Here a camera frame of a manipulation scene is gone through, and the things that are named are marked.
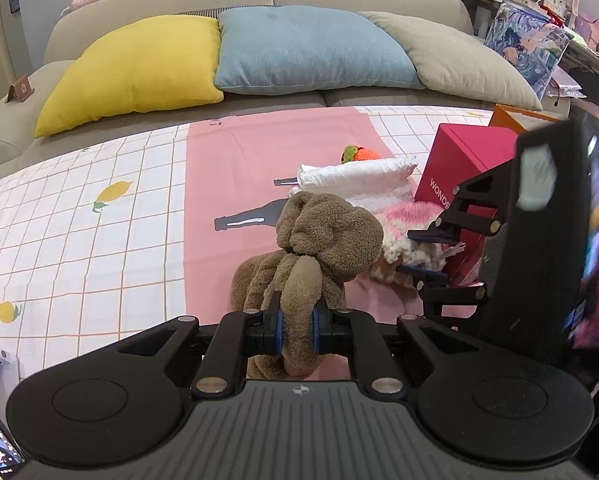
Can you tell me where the small brown sign stand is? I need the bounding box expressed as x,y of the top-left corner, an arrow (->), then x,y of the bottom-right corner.
5,76 -> 34,103

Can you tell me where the beige sofa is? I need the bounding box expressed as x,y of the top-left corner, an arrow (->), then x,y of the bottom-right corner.
0,0 -> 496,179

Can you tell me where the orange cardboard box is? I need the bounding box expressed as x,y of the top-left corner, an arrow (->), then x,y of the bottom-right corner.
488,104 -> 564,134

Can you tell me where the pink white knitted hat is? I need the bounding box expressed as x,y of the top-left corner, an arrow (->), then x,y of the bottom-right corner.
369,202 -> 465,289

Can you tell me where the red plastic box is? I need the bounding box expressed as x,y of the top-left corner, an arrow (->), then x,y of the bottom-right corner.
412,122 -> 520,286

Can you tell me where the white cloth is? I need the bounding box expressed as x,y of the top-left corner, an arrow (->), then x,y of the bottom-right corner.
288,157 -> 418,214

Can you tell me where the blue pillow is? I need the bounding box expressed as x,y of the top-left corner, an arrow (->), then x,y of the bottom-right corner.
214,6 -> 423,96

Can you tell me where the orange green crochet toy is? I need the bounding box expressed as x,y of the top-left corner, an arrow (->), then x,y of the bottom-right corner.
341,145 -> 382,164

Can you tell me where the yellow pillow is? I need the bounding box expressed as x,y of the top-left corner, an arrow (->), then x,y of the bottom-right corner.
34,15 -> 223,138

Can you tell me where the beige pillow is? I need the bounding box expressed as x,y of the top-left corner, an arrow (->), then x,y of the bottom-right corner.
362,11 -> 542,110

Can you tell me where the small white device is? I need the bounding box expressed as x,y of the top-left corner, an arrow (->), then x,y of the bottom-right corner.
0,349 -> 19,374

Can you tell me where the anime print pillow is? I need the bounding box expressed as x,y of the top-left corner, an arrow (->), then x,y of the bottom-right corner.
485,2 -> 571,99

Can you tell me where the brown plush toy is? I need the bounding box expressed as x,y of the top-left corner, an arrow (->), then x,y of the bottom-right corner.
230,192 -> 384,380

